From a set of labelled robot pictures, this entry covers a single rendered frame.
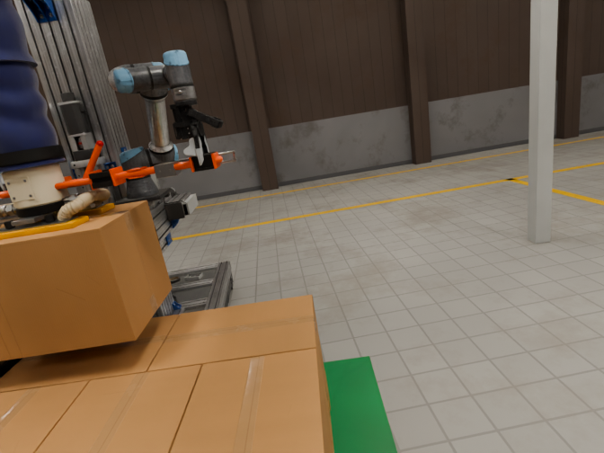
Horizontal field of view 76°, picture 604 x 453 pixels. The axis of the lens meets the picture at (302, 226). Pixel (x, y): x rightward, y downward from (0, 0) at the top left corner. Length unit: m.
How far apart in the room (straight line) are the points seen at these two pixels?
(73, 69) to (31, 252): 1.13
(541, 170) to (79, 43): 3.13
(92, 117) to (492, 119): 7.42
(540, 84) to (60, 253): 3.12
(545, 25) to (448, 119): 4.88
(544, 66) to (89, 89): 2.93
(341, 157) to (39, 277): 6.51
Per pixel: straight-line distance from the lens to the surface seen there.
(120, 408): 1.41
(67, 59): 2.31
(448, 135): 8.14
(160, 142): 2.00
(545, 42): 3.42
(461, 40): 8.29
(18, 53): 1.58
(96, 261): 1.37
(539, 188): 3.51
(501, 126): 8.66
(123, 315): 1.42
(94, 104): 2.28
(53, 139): 1.57
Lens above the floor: 1.32
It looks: 17 degrees down
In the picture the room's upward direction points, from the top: 9 degrees counter-clockwise
